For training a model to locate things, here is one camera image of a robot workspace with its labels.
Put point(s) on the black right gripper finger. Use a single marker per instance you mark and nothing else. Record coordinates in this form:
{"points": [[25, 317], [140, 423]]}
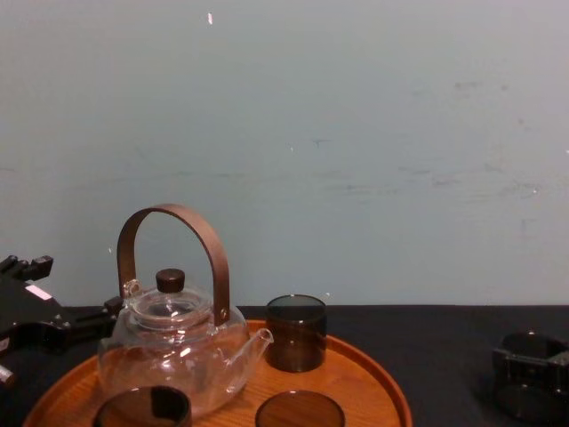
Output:
{"points": [[522, 371]]}

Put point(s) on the glass teapot lid brown knob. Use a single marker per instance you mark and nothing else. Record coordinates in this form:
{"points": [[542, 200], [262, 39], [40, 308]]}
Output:
{"points": [[170, 280]]}

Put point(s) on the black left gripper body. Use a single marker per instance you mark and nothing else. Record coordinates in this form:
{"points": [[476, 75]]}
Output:
{"points": [[31, 311]]}

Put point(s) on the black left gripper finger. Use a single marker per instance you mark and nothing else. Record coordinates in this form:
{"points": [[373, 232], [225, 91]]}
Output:
{"points": [[89, 322], [35, 267]]}

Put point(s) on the dark smoked glass cup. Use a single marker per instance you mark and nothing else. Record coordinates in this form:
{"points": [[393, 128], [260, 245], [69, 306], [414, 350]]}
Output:
{"points": [[529, 340], [295, 338], [133, 407], [300, 411]]}

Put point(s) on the black table cloth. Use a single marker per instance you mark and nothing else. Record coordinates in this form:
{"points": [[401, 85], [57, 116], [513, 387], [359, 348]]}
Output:
{"points": [[427, 351]]}

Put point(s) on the round orange wooden tray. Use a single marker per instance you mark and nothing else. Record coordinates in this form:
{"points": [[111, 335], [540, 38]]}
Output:
{"points": [[347, 391]]}

